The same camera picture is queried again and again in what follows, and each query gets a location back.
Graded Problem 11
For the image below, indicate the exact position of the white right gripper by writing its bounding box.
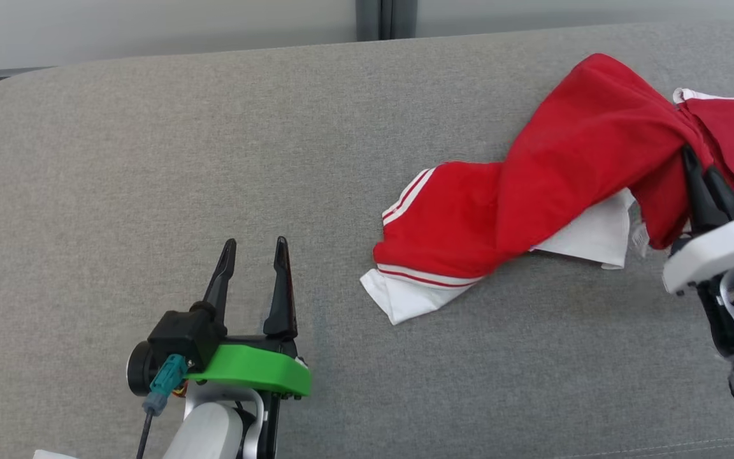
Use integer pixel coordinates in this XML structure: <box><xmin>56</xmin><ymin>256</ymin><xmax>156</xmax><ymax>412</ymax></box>
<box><xmin>662</xmin><ymin>145</ymin><xmax>734</xmax><ymax>297</ymax></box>

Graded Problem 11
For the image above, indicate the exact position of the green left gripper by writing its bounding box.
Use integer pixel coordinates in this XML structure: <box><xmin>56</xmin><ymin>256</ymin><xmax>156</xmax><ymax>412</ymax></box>
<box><xmin>185</xmin><ymin>237</ymin><xmax>312</xmax><ymax>400</ymax></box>

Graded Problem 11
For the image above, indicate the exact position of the red jersey with white sleeves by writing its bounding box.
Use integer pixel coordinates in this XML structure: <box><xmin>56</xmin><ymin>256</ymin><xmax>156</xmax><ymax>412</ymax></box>
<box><xmin>360</xmin><ymin>53</ymin><xmax>715</xmax><ymax>326</ymax></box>

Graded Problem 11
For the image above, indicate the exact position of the teal left camera connector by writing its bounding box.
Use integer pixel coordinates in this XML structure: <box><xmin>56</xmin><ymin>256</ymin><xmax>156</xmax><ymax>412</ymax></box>
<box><xmin>143</xmin><ymin>354</ymin><xmax>189</xmax><ymax>416</ymax></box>

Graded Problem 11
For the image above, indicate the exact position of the black left camera cable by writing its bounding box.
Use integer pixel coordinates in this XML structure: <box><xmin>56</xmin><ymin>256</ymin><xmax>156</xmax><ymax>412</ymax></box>
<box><xmin>136</xmin><ymin>408</ymin><xmax>154</xmax><ymax>459</ymax></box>

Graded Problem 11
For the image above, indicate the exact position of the grey partition post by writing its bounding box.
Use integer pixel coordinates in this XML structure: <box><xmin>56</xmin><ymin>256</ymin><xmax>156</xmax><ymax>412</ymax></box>
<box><xmin>356</xmin><ymin>0</ymin><xmax>419</xmax><ymax>43</ymax></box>

